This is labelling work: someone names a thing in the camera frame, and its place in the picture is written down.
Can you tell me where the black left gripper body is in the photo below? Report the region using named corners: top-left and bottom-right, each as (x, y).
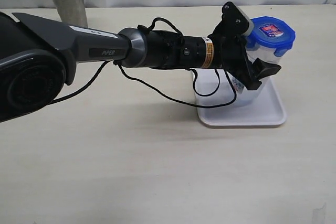
top-left (208, 32), bottom-right (263, 91)

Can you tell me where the clear tall plastic container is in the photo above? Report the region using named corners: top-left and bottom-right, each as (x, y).
top-left (231, 46), bottom-right (281, 106)

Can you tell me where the blue snap-lock lid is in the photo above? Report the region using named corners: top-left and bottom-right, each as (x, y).
top-left (246, 16), bottom-right (296, 58)

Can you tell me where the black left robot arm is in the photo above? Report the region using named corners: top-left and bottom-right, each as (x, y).
top-left (1, 13), bottom-right (281, 122)

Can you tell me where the white rectangular plastic tray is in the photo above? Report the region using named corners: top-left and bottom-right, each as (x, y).
top-left (195, 69), bottom-right (287, 128)

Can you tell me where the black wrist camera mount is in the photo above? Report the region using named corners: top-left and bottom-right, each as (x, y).
top-left (213, 2), bottom-right (248, 36)

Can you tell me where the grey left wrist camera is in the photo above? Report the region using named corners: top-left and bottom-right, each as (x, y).
top-left (236, 6), bottom-right (254, 37)

